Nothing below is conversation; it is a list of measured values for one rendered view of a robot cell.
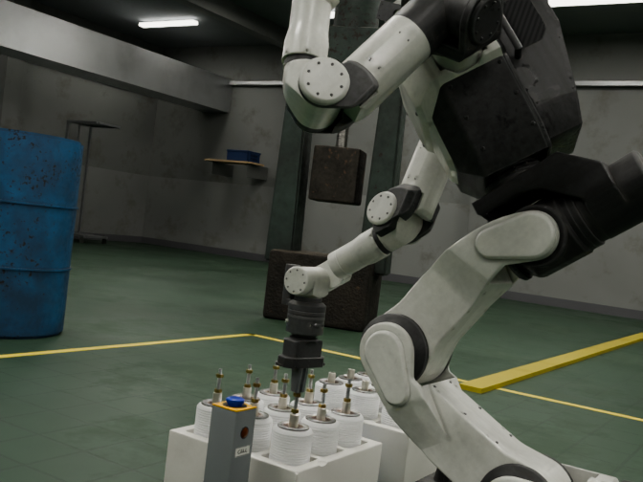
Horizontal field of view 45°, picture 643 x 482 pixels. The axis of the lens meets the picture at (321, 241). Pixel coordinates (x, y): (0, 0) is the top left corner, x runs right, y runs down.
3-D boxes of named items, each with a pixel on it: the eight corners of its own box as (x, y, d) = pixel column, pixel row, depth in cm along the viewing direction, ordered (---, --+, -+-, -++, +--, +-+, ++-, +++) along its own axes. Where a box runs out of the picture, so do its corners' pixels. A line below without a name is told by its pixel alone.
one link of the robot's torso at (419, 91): (596, 166, 158) (515, 28, 169) (625, 98, 126) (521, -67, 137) (463, 230, 161) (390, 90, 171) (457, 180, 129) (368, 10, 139)
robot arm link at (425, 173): (432, 251, 170) (470, 160, 173) (400, 230, 161) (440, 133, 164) (393, 242, 178) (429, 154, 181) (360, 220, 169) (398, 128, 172)
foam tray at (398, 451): (455, 470, 249) (462, 414, 249) (401, 497, 216) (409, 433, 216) (350, 440, 270) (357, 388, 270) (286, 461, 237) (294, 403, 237)
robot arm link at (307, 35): (286, 20, 132) (271, 125, 127) (293, -13, 122) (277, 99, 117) (347, 31, 133) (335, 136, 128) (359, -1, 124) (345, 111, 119)
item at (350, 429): (338, 473, 208) (345, 406, 208) (363, 485, 201) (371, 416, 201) (311, 478, 202) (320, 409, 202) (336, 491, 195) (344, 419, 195)
